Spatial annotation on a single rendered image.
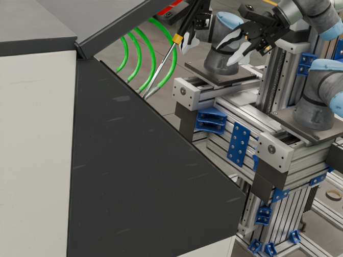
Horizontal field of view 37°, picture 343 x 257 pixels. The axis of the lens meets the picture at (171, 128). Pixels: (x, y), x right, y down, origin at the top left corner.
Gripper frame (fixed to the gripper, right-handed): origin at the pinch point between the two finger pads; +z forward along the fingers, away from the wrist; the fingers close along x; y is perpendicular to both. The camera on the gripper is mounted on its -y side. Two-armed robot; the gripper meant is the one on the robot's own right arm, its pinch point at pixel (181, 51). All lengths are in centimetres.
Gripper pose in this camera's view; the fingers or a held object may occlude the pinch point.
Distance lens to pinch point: 176.9
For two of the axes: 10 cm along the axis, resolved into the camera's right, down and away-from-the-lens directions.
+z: -1.4, 8.7, 4.8
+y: 8.3, -1.7, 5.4
